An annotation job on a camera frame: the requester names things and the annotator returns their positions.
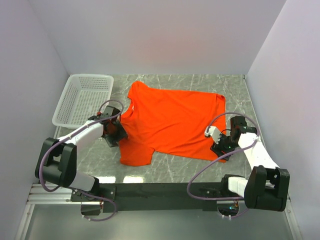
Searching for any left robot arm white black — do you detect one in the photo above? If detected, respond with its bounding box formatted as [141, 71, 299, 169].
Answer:
[35, 105, 128, 201]

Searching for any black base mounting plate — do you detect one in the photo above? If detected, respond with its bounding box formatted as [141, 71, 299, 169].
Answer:
[70, 181, 251, 216]

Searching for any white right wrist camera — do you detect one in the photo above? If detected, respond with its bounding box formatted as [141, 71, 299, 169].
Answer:
[204, 126, 222, 144]

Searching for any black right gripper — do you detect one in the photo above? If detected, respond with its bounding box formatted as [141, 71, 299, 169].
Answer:
[210, 130, 239, 162]

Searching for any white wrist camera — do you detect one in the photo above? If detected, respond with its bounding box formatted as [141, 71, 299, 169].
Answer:
[204, 126, 222, 144]
[97, 105, 121, 121]

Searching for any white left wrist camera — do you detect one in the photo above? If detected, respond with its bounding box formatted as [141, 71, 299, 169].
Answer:
[97, 105, 121, 121]

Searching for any aluminium frame rail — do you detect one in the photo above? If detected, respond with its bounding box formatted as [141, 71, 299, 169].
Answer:
[27, 183, 76, 205]

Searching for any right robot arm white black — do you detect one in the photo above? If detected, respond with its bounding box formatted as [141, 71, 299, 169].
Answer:
[204, 115, 290, 212]

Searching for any orange t-shirt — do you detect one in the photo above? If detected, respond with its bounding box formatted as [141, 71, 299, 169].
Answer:
[119, 81, 227, 167]

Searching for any white perforated plastic basket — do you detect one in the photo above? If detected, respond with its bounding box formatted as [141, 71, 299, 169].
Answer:
[52, 73, 114, 129]

